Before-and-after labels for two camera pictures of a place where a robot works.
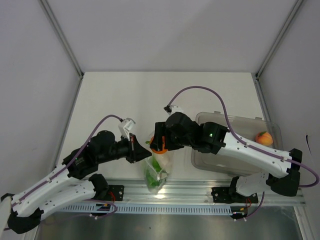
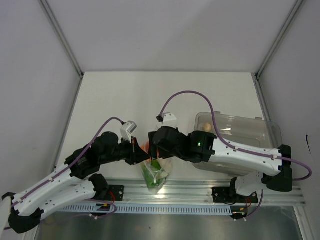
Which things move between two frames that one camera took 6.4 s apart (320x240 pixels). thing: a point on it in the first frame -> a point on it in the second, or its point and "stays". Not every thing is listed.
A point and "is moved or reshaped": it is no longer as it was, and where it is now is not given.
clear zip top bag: x=158 y=168 stays
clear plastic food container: x=246 y=128 stays
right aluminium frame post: x=295 y=8 stays
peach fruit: x=264 y=138 is moved or reshaped
